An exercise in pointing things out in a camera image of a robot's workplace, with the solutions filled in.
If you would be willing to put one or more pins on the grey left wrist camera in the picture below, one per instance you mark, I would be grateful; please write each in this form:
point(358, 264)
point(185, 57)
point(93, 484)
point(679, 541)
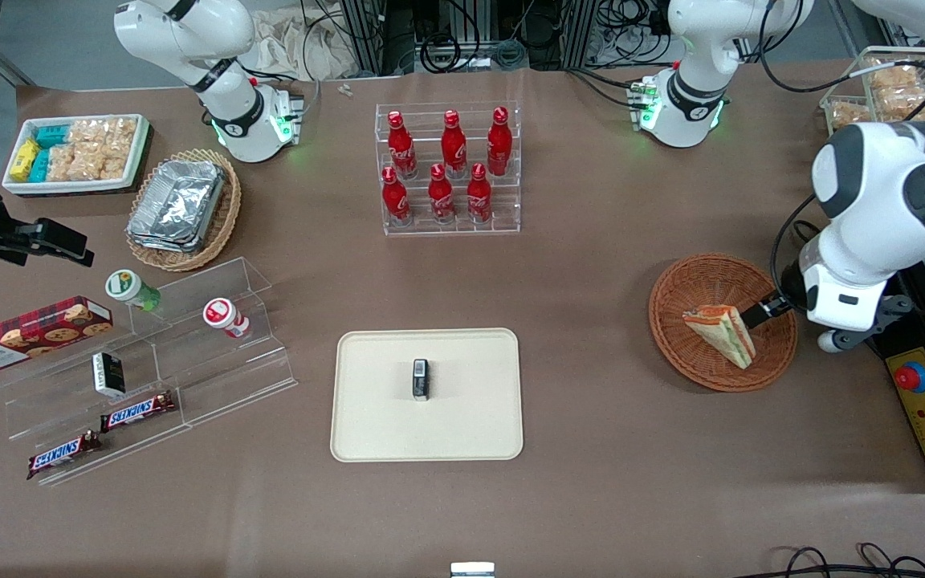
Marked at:
point(836, 341)

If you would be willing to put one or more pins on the clear acrylic stepped shelf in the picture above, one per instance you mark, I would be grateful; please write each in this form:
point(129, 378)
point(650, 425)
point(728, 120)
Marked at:
point(213, 377)

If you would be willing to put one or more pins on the stacked aluminium foil trays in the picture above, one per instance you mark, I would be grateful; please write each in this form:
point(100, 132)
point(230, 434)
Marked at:
point(177, 201)

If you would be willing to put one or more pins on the red cola bottle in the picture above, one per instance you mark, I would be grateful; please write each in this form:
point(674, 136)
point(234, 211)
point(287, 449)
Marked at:
point(401, 148)
point(478, 198)
point(395, 201)
point(499, 144)
point(441, 199)
point(453, 148)

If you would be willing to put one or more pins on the small black white box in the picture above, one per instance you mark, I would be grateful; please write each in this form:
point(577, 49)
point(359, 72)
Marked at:
point(112, 371)

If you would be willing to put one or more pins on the black countertop appliance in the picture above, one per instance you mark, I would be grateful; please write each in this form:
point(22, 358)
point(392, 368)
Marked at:
point(916, 289)

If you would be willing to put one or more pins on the aluminium frame equipment rack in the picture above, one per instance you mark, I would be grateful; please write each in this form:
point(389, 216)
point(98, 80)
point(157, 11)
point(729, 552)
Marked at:
point(559, 32)

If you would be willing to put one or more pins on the red tartan cookie box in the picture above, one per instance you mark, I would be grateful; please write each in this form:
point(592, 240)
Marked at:
point(29, 333)

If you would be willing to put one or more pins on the oval tan wicker basket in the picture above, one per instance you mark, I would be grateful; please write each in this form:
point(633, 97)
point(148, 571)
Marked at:
point(226, 217)

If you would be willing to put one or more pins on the red emergency stop button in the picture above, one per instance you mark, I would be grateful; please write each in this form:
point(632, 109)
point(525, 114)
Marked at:
point(910, 377)

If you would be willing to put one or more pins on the crumpled white cloth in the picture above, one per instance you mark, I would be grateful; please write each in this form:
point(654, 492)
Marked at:
point(302, 48)

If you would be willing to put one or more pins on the yellow snack packet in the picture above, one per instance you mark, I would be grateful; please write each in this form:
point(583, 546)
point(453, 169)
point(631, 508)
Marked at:
point(23, 159)

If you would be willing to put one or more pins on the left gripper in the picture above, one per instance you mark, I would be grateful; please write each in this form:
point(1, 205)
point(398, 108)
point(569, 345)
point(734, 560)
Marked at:
point(789, 289)

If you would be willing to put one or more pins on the clear acrylic bottle rack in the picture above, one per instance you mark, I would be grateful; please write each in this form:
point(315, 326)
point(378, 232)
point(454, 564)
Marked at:
point(515, 160)

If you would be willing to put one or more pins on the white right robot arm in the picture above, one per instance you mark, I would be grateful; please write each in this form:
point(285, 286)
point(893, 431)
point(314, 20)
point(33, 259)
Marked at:
point(230, 96)

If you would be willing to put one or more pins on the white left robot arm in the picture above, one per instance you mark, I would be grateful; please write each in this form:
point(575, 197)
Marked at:
point(872, 185)

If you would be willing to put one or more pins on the clear rice cracker bag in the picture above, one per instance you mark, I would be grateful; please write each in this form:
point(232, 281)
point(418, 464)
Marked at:
point(61, 163)
point(87, 133)
point(105, 164)
point(120, 135)

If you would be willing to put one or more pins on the small black upright box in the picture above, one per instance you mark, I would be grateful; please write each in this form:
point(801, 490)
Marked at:
point(421, 381)

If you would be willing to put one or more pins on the teal snack packet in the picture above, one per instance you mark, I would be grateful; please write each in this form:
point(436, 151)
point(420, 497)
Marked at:
point(51, 136)
point(39, 166)

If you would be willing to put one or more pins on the beige plastic tray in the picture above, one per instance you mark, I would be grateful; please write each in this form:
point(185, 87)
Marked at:
point(382, 417)

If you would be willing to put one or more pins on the round brown wicker basket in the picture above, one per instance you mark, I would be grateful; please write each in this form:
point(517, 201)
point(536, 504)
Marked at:
point(695, 297)

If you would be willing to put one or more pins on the snickers chocolate bar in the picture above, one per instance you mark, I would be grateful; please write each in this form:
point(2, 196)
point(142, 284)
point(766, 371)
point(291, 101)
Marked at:
point(61, 453)
point(137, 412)

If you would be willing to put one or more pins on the white rectangular snack tray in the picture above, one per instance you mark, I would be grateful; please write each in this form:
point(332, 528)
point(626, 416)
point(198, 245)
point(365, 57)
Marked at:
point(69, 187)

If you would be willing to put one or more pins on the triangular sandwich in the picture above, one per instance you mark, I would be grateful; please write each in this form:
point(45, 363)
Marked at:
point(723, 337)

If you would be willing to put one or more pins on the clear fried snack bag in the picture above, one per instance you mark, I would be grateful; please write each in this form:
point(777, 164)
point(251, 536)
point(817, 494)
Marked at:
point(892, 76)
point(849, 115)
point(904, 103)

